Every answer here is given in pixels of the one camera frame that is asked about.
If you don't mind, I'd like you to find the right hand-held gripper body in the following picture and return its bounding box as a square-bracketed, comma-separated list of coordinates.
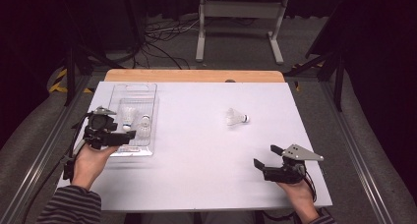
[261, 143, 325, 185]

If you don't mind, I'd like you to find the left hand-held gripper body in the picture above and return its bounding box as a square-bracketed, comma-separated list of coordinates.
[83, 106, 132, 150]

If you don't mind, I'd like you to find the white feather shuttlecock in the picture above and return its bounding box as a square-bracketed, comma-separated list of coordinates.
[225, 107, 251, 127]
[137, 114, 152, 139]
[120, 105, 138, 133]

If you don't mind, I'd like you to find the clear plastic container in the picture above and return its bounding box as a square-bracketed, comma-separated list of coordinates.
[96, 83, 160, 158]

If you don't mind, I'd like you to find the person's right hand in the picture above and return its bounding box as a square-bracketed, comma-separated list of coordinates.
[276, 180, 316, 215]

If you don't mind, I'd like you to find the person's left hand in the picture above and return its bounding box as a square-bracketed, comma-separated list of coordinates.
[71, 143, 119, 191]

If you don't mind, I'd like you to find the white table cover board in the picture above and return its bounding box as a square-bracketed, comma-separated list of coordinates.
[48, 81, 333, 213]

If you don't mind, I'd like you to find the black metal stand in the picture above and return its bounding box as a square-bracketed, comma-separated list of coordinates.
[63, 45, 126, 107]
[284, 50, 345, 113]

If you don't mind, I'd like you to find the yellow black floor tape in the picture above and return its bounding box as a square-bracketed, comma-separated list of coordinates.
[48, 68, 94, 94]

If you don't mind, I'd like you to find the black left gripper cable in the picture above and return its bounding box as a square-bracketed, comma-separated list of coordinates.
[21, 111, 94, 224]

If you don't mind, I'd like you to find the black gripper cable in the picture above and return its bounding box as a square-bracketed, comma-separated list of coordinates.
[21, 111, 94, 224]
[303, 175, 319, 202]

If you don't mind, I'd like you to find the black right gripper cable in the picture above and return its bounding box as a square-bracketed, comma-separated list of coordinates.
[303, 175, 319, 202]

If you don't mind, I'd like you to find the aluminium rail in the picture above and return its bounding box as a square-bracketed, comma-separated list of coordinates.
[321, 81, 394, 224]
[0, 75, 96, 224]

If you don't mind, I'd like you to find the tangle of floor cables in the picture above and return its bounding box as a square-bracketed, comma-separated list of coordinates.
[131, 16, 257, 70]

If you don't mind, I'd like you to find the grey metal desk frame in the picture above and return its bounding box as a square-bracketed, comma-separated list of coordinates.
[195, 0, 289, 66]

